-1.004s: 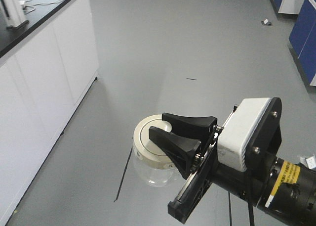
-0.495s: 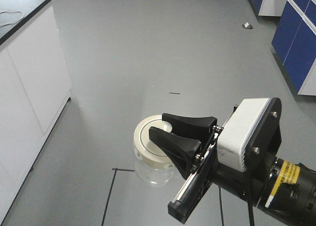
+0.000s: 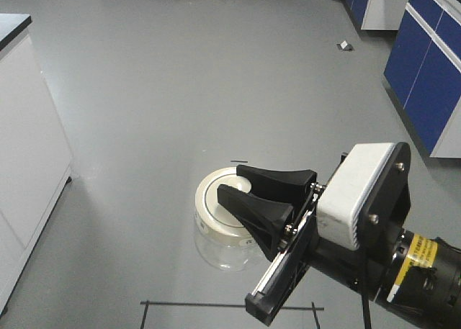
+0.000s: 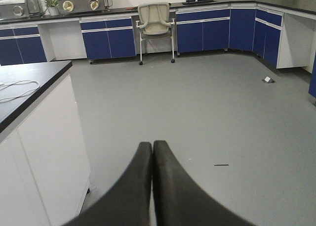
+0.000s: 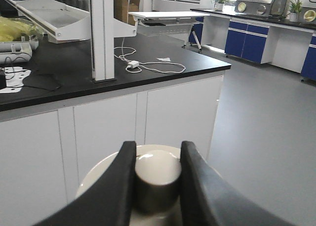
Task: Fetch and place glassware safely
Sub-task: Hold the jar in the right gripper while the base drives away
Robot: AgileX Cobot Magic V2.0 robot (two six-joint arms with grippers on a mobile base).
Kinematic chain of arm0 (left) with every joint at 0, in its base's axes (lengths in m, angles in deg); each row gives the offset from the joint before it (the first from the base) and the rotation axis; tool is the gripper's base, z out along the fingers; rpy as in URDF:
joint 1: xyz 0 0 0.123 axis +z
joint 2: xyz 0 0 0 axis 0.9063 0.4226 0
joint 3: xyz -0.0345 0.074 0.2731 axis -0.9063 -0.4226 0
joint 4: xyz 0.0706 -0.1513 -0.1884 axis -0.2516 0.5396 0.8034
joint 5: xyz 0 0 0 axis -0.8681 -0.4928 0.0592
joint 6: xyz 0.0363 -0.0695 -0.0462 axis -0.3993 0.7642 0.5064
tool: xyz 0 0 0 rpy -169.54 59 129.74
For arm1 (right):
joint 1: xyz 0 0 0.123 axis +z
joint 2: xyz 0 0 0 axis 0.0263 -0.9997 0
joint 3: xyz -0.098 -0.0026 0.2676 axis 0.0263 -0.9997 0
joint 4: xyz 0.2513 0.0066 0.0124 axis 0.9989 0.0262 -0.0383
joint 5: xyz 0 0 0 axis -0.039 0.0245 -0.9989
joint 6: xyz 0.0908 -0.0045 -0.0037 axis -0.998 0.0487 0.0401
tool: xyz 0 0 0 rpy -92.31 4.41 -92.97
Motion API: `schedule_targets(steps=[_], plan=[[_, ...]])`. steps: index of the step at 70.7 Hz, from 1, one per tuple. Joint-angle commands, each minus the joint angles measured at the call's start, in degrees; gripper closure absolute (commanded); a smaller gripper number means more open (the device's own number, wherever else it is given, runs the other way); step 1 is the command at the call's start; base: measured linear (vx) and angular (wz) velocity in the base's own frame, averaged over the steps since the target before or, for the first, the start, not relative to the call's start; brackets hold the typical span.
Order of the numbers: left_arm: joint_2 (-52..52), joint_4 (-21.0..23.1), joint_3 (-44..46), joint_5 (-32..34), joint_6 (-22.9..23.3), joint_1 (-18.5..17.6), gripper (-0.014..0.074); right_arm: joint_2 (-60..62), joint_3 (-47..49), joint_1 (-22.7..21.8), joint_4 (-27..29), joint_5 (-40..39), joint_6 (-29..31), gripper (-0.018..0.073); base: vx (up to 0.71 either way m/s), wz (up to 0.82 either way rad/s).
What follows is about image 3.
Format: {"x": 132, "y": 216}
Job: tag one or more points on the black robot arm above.
{"x": 427, "y": 292}

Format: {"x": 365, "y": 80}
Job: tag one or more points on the small floor outlet box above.
{"x": 345, "y": 46}

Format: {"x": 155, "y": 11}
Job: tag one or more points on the white lab bench cabinet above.
{"x": 35, "y": 153}

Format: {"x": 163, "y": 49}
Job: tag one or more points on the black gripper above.
{"x": 281, "y": 218}

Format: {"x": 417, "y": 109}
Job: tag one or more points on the blue lab cabinet run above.
{"x": 423, "y": 68}

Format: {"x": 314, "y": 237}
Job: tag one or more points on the glass jar with cream lid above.
{"x": 221, "y": 240}

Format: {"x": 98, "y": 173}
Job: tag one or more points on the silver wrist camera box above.
{"x": 340, "y": 203}

